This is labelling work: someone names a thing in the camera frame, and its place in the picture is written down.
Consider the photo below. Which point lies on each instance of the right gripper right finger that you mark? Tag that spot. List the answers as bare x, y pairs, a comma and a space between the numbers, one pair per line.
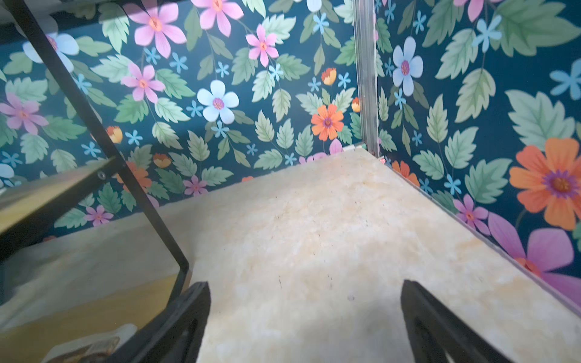
436, 334

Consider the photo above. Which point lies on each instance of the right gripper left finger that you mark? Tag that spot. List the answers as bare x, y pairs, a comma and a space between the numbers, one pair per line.
175, 335

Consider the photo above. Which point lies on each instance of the yellow label coffee bag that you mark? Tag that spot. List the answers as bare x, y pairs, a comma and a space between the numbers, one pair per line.
94, 348

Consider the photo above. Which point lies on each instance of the yellow wooden three-tier shelf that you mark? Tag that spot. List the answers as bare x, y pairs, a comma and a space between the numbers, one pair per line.
48, 200

